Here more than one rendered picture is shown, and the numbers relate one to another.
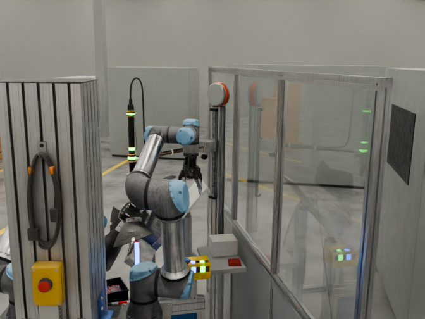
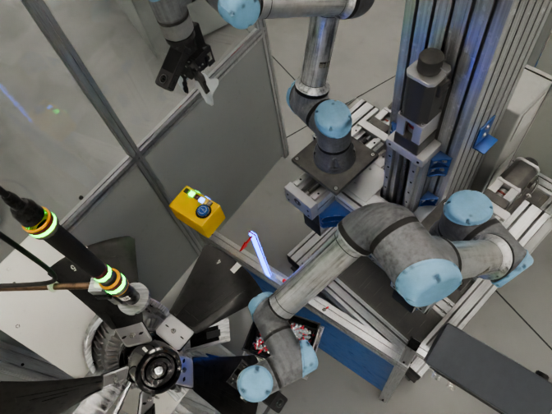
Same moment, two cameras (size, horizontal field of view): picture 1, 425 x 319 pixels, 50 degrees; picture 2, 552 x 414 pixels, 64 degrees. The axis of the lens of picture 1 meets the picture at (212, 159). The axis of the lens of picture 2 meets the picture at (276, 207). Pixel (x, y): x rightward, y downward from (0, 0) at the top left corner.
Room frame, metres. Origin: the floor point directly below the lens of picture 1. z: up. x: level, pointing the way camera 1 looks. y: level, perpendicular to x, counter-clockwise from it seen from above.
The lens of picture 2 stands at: (2.42, 0.98, 2.34)
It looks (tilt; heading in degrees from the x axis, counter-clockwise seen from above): 59 degrees down; 241
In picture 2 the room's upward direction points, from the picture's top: 15 degrees counter-clockwise
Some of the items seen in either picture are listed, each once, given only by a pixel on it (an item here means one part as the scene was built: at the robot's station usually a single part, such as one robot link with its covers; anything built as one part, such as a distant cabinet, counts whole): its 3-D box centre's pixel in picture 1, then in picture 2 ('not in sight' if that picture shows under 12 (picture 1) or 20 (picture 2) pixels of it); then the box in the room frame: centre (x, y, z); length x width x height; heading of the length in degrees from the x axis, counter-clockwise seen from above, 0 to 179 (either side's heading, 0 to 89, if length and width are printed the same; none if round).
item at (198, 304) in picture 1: (119, 311); (294, 291); (2.15, 0.48, 0.82); 0.90 x 0.04 x 0.08; 102
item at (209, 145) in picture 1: (208, 145); not in sight; (2.99, 0.03, 1.54); 0.10 x 0.07 x 0.08; 137
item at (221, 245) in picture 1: (222, 243); not in sight; (2.84, -0.07, 0.91); 0.17 x 0.16 x 0.11; 102
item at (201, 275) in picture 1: (194, 269); (198, 212); (2.24, 0.09, 1.02); 0.16 x 0.10 x 0.11; 102
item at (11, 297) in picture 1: (21, 280); (466, 217); (1.73, 0.78, 1.20); 0.13 x 0.12 x 0.14; 75
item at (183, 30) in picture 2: (191, 148); (175, 25); (2.07, 0.10, 1.70); 0.08 x 0.08 x 0.05
